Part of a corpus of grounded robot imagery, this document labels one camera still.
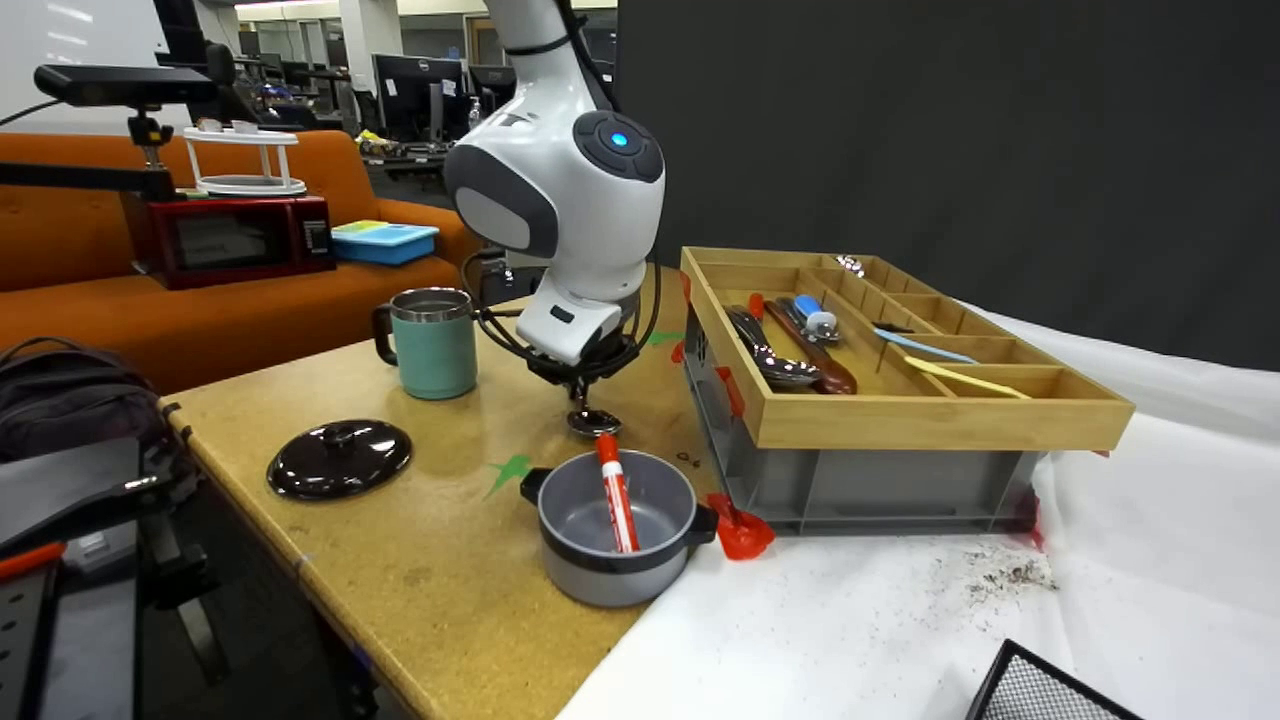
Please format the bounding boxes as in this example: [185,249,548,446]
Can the grey plastic crate red latches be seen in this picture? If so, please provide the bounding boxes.
[670,270,1047,562]

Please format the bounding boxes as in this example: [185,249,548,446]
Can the black mesh basket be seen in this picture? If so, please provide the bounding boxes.
[964,639,1147,720]

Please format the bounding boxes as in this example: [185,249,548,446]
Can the light blue plastic utensil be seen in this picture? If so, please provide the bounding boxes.
[872,327,978,365]

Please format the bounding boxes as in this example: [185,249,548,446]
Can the black pot lid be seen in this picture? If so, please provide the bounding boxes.
[266,419,414,502]

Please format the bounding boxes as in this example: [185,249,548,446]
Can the brown wooden spoon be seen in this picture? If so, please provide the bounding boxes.
[747,292,860,396]

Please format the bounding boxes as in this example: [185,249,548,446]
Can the blue and white marker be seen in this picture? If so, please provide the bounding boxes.
[792,293,841,343]

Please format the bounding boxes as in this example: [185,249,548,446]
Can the office chair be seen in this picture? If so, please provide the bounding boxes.
[190,42,263,128]

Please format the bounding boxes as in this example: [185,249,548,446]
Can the black backpack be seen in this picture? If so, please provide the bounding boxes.
[0,337,173,463]

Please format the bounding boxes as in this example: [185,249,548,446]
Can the grey pot with black handles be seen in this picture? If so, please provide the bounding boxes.
[519,449,720,609]

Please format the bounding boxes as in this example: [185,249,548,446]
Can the camera on mount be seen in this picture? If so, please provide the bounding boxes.
[0,63,219,203]

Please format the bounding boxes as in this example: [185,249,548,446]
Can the wooden cutlery tray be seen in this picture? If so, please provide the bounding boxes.
[679,246,1137,452]

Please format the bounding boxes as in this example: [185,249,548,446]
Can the white cloth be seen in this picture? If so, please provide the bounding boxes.
[553,298,1280,720]

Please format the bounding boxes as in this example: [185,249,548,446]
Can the red toy microwave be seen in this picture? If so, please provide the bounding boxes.
[121,194,337,292]

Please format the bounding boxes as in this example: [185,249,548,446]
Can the black backdrop curtain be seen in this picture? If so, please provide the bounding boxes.
[614,0,1280,373]

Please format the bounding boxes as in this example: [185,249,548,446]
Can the large metal spoon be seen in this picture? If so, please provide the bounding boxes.
[726,305,823,389]

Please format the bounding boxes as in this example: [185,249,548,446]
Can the yellow plastic utensil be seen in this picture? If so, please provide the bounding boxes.
[904,356,1032,401]

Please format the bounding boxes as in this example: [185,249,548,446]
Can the orange sofa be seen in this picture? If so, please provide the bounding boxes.
[0,129,483,397]

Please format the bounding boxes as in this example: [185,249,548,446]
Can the teal mug with steel rim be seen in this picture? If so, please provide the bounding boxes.
[373,287,479,401]

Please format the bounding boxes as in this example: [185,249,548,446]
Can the row of monitors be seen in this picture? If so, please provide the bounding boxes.
[371,52,521,143]

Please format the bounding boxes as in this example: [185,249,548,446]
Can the white round rack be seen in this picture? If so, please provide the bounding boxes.
[182,121,309,198]

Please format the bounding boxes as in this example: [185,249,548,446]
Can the blue lunch box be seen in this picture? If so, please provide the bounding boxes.
[330,219,441,268]

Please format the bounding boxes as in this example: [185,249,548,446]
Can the red marker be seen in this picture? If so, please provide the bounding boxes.
[595,432,641,555]

